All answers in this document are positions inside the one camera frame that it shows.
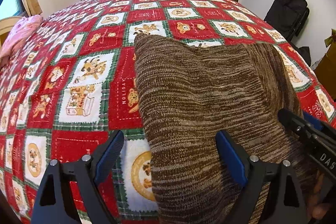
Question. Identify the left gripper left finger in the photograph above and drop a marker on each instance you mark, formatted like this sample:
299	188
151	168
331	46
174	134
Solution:
54	202

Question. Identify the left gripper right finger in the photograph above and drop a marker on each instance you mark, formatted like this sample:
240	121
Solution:
284	202

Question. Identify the brown knitted sweater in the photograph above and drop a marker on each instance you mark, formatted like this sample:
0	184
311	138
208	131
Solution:
186	95

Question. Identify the right hand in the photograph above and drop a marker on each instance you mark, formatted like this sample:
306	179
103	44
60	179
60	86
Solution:
320	205

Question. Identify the wooden dresser with drawers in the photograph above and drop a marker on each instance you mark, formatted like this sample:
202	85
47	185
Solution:
326	69

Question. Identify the red patchwork bed quilt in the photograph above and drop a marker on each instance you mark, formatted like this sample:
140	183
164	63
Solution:
73	82

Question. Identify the black bag on floor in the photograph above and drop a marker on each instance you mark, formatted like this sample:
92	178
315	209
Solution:
305	54

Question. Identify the pink folded cloth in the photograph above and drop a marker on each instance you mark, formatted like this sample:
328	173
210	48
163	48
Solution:
18	35

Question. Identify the wooden bed headboard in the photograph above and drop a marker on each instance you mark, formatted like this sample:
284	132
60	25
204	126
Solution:
6	25

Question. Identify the window with blue frame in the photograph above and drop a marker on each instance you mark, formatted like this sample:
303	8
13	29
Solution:
10	8

